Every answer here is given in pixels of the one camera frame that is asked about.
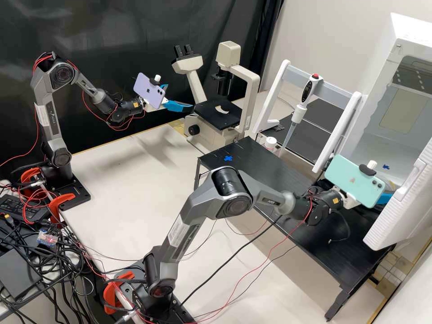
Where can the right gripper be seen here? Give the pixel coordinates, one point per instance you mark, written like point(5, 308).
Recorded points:
point(351, 202)

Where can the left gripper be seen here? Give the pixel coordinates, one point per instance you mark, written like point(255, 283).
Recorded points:
point(150, 105)

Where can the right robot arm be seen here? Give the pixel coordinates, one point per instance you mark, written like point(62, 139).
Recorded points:
point(233, 189)

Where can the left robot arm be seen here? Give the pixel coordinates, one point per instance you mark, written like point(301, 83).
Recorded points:
point(60, 74)

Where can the cream microscope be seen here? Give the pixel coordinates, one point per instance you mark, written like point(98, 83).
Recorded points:
point(202, 131)

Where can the white incubator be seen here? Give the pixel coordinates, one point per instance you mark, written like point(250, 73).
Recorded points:
point(398, 145)

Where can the white-capped bottle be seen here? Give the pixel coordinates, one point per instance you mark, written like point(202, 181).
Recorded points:
point(271, 143)

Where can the white pipette stand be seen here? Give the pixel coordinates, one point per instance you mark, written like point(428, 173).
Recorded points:
point(332, 89)

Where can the pipette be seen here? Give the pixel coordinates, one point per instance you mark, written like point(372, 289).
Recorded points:
point(308, 91)

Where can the red clamp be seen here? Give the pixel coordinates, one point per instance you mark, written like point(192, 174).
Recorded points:
point(60, 200)
point(111, 293)
point(28, 177)

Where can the flat black box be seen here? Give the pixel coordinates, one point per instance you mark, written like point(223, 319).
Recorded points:
point(17, 273)

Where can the left wrist camera phone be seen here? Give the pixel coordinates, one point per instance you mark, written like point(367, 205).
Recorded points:
point(148, 89)

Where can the wrist camera phone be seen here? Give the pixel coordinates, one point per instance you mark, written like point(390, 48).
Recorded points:
point(351, 180)
point(148, 89)

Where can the right wrist camera phone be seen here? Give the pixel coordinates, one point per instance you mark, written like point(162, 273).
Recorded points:
point(351, 180)

